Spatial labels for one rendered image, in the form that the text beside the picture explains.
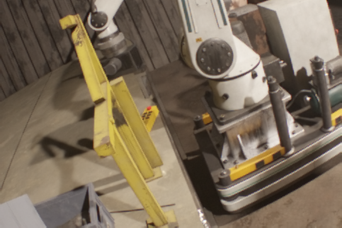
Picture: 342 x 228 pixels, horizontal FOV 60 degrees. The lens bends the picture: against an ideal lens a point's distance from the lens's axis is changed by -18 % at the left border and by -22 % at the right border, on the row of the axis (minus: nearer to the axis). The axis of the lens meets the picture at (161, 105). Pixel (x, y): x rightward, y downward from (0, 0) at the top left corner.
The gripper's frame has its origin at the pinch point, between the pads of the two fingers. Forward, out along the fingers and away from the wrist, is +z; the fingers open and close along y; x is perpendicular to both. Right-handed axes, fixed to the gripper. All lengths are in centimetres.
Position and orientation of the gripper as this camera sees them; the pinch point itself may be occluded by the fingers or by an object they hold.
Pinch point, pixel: (134, 94)
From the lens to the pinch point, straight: 218.9
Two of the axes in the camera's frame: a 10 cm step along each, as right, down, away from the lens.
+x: -2.2, 4.8, -8.5
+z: 3.8, 8.4, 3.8
